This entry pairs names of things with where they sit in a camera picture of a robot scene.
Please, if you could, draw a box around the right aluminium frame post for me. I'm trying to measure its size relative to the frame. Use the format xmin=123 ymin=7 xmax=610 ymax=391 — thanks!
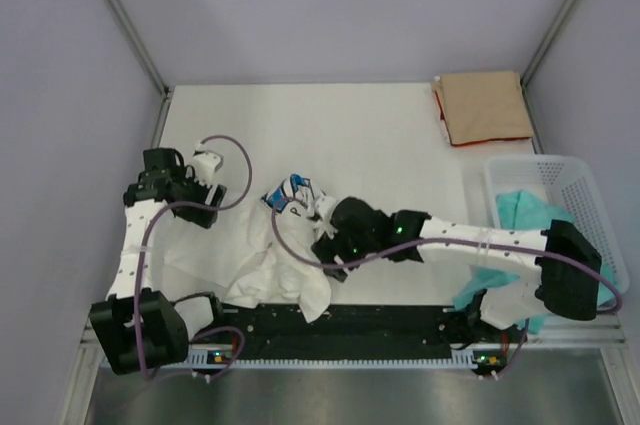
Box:
xmin=519 ymin=0 xmax=612 ymax=89

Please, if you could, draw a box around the perforated white cable duct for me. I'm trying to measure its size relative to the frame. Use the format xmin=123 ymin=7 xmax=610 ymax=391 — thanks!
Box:
xmin=184 ymin=348 xmax=479 ymax=371

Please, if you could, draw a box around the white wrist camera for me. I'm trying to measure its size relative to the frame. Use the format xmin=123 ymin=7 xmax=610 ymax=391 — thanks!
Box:
xmin=189 ymin=141 xmax=224 ymax=185
xmin=310 ymin=195 xmax=338 ymax=239

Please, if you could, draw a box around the white plastic basket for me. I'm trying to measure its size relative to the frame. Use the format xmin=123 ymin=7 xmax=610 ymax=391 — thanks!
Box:
xmin=484 ymin=155 xmax=629 ymax=293

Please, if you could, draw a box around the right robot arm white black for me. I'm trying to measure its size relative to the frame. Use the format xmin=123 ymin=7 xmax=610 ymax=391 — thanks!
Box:
xmin=311 ymin=197 xmax=602 ymax=341

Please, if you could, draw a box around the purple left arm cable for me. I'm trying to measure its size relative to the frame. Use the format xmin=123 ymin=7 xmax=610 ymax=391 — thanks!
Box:
xmin=130 ymin=135 xmax=254 ymax=381

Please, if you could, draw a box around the white printed t shirt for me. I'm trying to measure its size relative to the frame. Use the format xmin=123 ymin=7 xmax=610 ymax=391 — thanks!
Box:
xmin=164 ymin=174 xmax=335 ymax=323

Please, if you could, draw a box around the folded red t shirt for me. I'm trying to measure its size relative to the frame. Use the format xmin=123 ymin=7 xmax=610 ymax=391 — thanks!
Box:
xmin=433 ymin=91 xmax=534 ymax=147

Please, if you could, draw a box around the aluminium front frame rail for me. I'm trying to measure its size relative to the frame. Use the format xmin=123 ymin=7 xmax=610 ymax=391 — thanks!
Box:
xmin=79 ymin=308 xmax=627 ymax=346

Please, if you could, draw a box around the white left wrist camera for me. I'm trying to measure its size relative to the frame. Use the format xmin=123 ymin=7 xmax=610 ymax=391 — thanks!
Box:
xmin=189 ymin=141 xmax=224 ymax=185

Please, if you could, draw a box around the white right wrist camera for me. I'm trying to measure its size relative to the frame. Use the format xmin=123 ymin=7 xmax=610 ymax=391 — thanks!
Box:
xmin=310 ymin=195 xmax=338 ymax=239

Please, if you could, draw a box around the teal t shirt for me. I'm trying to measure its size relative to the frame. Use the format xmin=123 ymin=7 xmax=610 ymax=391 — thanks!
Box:
xmin=452 ymin=188 xmax=621 ymax=336

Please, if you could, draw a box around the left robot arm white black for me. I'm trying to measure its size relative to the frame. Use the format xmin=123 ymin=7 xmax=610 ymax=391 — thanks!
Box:
xmin=89 ymin=148 xmax=227 ymax=375

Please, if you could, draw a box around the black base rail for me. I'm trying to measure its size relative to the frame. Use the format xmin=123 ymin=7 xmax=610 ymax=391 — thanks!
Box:
xmin=195 ymin=304 xmax=503 ymax=361

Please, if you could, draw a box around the folded tan t shirt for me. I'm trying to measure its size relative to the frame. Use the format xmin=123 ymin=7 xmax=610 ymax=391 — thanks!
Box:
xmin=431 ymin=70 xmax=526 ymax=137

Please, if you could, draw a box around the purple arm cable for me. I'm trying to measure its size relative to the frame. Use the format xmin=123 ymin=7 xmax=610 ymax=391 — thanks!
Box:
xmin=269 ymin=207 xmax=624 ymax=380
xmin=130 ymin=135 xmax=254 ymax=381

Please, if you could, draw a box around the aluminium frame post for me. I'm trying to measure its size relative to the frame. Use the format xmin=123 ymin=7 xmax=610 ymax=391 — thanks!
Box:
xmin=104 ymin=0 xmax=169 ymax=97
xmin=519 ymin=0 xmax=612 ymax=89

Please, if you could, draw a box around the left aluminium frame post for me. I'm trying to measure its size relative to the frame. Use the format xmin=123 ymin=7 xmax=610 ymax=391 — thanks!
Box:
xmin=104 ymin=0 xmax=169 ymax=97

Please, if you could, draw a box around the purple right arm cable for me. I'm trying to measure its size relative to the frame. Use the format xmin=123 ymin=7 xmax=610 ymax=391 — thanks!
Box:
xmin=269 ymin=207 xmax=624 ymax=380

